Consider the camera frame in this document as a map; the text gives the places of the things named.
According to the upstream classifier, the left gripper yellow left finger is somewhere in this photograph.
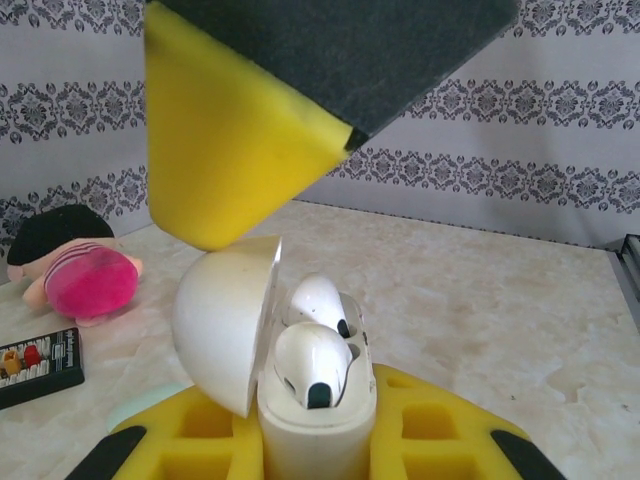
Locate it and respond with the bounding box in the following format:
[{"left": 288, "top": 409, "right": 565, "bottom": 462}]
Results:
[{"left": 74, "top": 384, "right": 265, "bottom": 480}]

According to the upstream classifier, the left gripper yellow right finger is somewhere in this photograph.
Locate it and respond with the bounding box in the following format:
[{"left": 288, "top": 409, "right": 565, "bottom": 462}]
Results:
[{"left": 368, "top": 362, "right": 570, "bottom": 480}]

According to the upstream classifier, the white earbud charging case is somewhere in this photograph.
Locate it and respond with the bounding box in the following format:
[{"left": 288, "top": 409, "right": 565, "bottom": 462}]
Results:
[{"left": 172, "top": 234, "right": 379, "bottom": 480}]

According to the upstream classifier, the white wireless earbud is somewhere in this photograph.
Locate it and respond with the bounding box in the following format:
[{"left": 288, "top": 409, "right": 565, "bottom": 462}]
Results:
[
  {"left": 287, "top": 272, "right": 351, "bottom": 341},
  {"left": 273, "top": 322, "right": 354, "bottom": 409}
]

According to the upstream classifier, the black connector board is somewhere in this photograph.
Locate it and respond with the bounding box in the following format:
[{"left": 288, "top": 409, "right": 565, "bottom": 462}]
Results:
[{"left": 0, "top": 327, "right": 86, "bottom": 409}]

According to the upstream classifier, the plush doll with pink pants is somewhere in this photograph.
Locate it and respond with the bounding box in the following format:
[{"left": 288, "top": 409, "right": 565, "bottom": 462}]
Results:
[{"left": 7, "top": 203, "right": 144, "bottom": 329}]

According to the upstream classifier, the aluminium side rail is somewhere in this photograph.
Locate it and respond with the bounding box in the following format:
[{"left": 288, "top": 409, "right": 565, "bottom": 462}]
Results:
[{"left": 607, "top": 232, "right": 640, "bottom": 306}]

